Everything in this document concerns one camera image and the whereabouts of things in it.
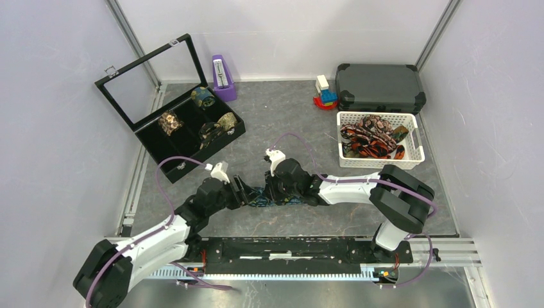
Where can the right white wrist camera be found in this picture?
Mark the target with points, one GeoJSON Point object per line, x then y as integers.
{"type": "Point", "coordinates": [274, 157]}

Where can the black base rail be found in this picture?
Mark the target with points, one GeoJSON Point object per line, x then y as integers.
{"type": "Point", "coordinates": [292, 255]}

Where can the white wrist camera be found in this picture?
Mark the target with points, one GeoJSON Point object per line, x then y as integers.
{"type": "Point", "coordinates": [274, 157]}
{"type": "Point", "coordinates": [218, 171]}

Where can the rolled brown floral tie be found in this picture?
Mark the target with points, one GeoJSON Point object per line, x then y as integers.
{"type": "Point", "coordinates": [169, 122]}

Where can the dark grey hard case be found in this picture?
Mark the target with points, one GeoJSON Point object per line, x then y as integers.
{"type": "Point", "coordinates": [391, 88]}

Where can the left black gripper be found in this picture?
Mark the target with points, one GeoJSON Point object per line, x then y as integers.
{"type": "Point", "coordinates": [236, 202]}

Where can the black tie display box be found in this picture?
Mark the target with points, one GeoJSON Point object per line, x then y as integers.
{"type": "Point", "coordinates": [140, 106]}

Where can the purple metronome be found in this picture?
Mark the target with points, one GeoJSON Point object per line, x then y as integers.
{"type": "Point", "coordinates": [224, 85]}

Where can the blue yellow patterned tie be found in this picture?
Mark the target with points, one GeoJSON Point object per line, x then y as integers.
{"type": "Point", "coordinates": [260, 199]}

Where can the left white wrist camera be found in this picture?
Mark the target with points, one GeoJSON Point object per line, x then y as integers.
{"type": "Point", "coordinates": [218, 171]}

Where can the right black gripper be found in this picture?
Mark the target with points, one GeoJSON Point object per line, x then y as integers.
{"type": "Point", "coordinates": [270, 186]}

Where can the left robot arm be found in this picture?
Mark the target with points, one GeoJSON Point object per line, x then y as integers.
{"type": "Point", "coordinates": [112, 269]}

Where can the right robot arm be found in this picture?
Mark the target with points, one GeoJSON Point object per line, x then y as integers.
{"type": "Point", "coordinates": [404, 201]}

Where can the rolled olive gold tie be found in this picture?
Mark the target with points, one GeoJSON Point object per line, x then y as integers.
{"type": "Point", "coordinates": [227, 121]}

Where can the rolled teal tie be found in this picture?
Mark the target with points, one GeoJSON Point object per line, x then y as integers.
{"type": "Point", "coordinates": [203, 97]}

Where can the white plastic basket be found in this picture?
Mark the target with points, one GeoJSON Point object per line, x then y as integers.
{"type": "Point", "coordinates": [414, 153]}

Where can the colourful toy block stack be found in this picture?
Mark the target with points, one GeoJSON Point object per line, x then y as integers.
{"type": "Point", "coordinates": [324, 98]}

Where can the orange black tie pile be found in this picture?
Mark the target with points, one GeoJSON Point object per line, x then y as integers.
{"type": "Point", "coordinates": [373, 137]}

